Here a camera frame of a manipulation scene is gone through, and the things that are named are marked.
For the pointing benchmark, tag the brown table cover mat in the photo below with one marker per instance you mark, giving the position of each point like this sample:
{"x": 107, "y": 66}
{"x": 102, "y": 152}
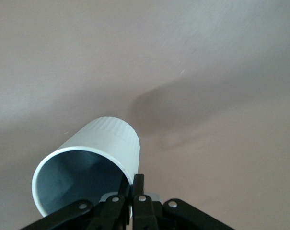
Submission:
{"x": 207, "y": 72}

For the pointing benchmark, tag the white ceramic mug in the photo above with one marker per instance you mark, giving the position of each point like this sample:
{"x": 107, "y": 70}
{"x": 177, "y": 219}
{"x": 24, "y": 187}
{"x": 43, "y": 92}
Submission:
{"x": 106, "y": 141}

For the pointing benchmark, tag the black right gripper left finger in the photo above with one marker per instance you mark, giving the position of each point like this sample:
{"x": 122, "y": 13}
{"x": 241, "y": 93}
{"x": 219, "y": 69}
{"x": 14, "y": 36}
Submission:
{"x": 116, "y": 206}

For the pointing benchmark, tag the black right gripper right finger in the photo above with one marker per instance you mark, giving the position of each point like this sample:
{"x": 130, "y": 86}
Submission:
{"x": 141, "y": 206}

